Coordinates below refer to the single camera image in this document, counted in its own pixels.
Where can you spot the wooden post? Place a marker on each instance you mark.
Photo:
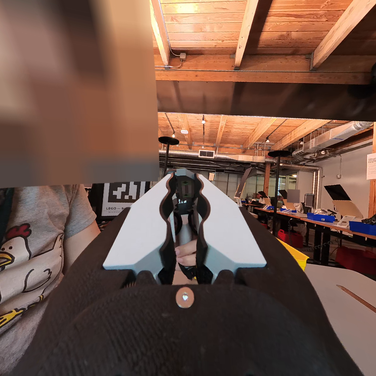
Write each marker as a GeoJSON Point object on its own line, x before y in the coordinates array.
{"type": "Point", "coordinates": [373, 199]}

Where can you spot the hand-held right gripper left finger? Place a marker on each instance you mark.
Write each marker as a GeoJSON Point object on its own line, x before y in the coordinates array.
{"type": "Point", "coordinates": [138, 235]}

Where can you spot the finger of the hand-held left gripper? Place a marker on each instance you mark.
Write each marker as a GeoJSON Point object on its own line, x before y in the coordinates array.
{"type": "Point", "coordinates": [183, 172]}

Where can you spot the document stand with black sheet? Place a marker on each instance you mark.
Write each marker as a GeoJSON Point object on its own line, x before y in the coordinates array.
{"type": "Point", "coordinates": [349, 210]}

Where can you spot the person's left hand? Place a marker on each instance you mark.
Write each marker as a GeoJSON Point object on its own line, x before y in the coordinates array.
{"type": "Point", "coordinates": [186, 254]}

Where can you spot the silver air duct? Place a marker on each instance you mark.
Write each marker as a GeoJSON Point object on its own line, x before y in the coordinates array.
{"type": "Point", "coordinates": [332, 138]}

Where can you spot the yellow bin with brick pieces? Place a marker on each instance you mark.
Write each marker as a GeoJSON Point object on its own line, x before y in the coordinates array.
{"type": "Point", "coordinates": [296, 258]}

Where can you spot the dark grey brick assembly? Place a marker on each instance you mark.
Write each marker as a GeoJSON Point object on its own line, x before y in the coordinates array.
{"type": "Point", "coordinates": [185, 191]}

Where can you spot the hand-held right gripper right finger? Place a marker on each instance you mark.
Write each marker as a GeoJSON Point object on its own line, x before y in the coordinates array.
{"type": "Point", "coordinates": [232, 235]}

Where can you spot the black disc pole stand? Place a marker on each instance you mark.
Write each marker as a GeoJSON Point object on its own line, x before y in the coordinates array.
{"type": "Point", "coordinates": [279, 154]}
{"type": "Point", "coordinates": [168, 141]}

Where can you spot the white air vent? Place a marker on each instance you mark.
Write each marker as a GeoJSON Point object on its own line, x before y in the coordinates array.
{"type": "Point", "coordinates": [206, 154]}

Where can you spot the white paper notice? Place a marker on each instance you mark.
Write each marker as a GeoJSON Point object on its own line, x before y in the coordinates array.
{"type": "Point", "coordinates": [371, 166]}

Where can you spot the long wooden table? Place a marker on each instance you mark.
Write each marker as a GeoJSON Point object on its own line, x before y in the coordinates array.
{"type": "Point", "coordinates": [337, 225]}

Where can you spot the red plastic bin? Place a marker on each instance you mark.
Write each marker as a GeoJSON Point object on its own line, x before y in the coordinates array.
{"type": "Point", "coordinates": [290, 239]}
{"type": "Point", "coordinates": [355, 258]}

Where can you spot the blue plastic bin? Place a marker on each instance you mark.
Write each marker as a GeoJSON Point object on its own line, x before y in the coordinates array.
{"type": "Point", "coordinates": [362, 228]}
{"type": "Point", "coordinates": [320, 218]}

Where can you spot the framed marker sign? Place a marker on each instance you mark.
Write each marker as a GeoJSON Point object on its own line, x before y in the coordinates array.
{"type": "Point", "coordinates": [126, 209]}

